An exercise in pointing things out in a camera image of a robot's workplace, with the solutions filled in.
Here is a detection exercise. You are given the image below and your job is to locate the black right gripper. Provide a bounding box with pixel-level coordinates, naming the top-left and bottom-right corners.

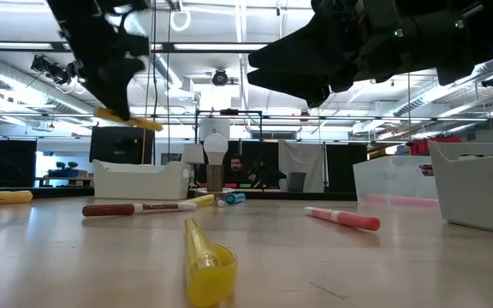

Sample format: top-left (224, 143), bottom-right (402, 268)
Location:
top-left (246, 0), bottom-right (436, 108)

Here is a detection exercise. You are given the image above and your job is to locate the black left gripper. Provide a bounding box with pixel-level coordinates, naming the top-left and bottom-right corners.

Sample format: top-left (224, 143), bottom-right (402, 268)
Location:
top-left (47, 0), bottom-right (151, 121)

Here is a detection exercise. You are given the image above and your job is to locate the yellow Sharpie highlighter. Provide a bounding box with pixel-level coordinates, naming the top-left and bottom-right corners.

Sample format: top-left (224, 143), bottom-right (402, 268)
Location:
top-left (93, 106), bottom-right (164, 133)
top-left (0, 189), bottom-right (34, 208)

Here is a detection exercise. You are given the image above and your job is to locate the brown Expo marker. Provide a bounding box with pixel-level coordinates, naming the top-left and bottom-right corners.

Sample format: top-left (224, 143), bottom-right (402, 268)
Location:
top-left (81, 201), bottom-right (198, 217)

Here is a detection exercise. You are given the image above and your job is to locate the thin yellow highlighter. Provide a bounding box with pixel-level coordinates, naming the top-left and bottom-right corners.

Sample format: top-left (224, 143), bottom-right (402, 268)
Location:
top-left (183, 217), bottom-right (239, 308)
top-left (181, 193), bottom-right (216, 208)

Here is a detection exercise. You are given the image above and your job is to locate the orange Expo marker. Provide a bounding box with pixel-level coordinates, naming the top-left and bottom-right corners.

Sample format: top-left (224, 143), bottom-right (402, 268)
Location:
top-left (303, 205), bottom-right (382, 233)

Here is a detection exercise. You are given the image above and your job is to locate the black metal gantry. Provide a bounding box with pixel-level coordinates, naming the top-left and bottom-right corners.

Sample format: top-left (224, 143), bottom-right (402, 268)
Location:
top-left (193, 108), bottom-right (264, 143)

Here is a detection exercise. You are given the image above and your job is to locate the white hanging sheet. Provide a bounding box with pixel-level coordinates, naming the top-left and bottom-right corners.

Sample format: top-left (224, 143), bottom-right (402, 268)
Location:
top-left (277, 139), bottom-right (326, 194)

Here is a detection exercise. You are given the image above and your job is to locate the black curtain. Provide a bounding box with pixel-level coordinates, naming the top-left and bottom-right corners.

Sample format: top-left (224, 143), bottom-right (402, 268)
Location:
top-left (227, 139), bottom-right (280, 189)
top-left (324, 142), bottom-right (369, 194)

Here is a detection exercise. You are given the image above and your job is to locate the white plastic bin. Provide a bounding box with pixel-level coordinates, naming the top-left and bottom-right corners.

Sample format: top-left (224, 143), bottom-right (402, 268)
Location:
top-left (92, 158), bottom-right (193, 201)

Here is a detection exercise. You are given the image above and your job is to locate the white lamp shade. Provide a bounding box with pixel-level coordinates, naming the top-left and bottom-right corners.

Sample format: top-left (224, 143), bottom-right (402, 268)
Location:
top-left (181, 142), bottom-right (206, 165)

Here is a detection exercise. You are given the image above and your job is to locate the blue storage box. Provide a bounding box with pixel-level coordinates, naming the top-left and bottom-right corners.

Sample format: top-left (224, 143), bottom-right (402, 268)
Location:
top-left (47, 168), bottom-right (90, 178)

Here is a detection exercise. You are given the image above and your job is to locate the white light bulb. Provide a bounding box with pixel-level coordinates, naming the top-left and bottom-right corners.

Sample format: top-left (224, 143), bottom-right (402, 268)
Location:
top-left (203, 133), bottom-right (229, 166)

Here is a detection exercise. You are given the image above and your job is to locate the grey waste bin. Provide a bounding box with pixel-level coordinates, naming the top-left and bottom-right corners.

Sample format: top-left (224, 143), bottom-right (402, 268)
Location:
top-left (287, 171), bottom-right (308, 193)

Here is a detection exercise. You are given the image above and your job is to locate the person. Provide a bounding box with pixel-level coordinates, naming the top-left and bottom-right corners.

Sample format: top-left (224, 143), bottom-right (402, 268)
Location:
top-left (223, 153), bottom-right (259, 186)

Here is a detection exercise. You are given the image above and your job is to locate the black partition panel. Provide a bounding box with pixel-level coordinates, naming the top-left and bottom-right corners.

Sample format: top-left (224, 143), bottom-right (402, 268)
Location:
top-left (0, 138), bottom-right (39, 188)

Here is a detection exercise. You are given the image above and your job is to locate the red crate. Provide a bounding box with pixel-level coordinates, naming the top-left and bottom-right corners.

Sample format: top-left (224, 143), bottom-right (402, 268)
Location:
top-left (408, 136), bottom-right (463, 157)

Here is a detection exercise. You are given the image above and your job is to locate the clear plastic bin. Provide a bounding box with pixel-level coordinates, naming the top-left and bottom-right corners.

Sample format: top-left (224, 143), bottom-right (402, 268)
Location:
top-left (352, 154), bottom-right (441, 210)

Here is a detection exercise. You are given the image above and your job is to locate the grey plastic bin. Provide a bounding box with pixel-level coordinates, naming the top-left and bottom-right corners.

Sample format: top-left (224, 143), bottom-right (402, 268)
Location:
top-left (427, 139), bottom-right (493, 237)

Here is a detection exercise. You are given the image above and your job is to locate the black wall monitor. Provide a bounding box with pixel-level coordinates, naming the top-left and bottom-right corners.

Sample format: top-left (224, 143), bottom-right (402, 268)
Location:
top-left (88, 125), bottom-right (156, 166)

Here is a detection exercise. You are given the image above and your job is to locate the yellow hanging cable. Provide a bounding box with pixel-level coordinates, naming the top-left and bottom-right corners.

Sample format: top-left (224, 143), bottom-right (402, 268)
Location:
top-left (140, 121), bottom-right (150, 166)

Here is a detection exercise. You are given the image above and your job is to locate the black ceiling camera cluster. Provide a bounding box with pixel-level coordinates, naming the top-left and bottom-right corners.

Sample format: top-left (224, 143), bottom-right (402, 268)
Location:
top-left (29, 54), bottom-right (86, 87)

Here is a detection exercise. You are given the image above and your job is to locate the black overhead camera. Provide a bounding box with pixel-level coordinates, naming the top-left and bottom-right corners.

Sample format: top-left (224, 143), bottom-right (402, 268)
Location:
top-left (211, 68), bottom-right (229, 87)

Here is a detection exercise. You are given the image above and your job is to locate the white cable loop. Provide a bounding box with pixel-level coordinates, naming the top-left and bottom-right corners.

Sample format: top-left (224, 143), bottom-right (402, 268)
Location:
top-left (169, 7), bottom-right (193, 33)

